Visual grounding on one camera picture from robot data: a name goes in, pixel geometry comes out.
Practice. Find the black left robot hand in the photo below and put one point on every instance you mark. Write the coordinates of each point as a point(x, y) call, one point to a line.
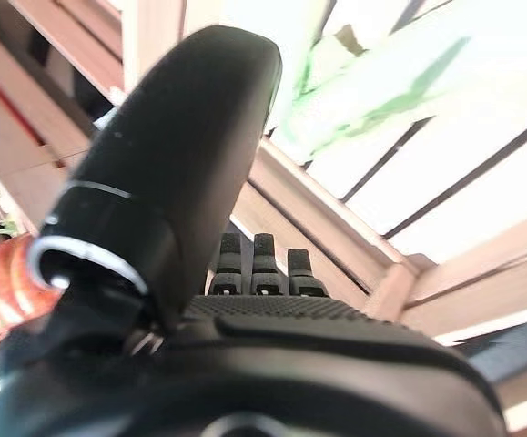
point(167, 150)

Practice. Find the green leafy plant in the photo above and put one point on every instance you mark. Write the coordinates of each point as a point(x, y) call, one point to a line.
point(372, 104)

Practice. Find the orange carrot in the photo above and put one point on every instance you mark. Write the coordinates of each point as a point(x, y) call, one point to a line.
point(3, 282)

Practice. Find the wooden slatted shelf frame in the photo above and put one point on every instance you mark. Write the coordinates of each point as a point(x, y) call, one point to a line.
point(317, 205)

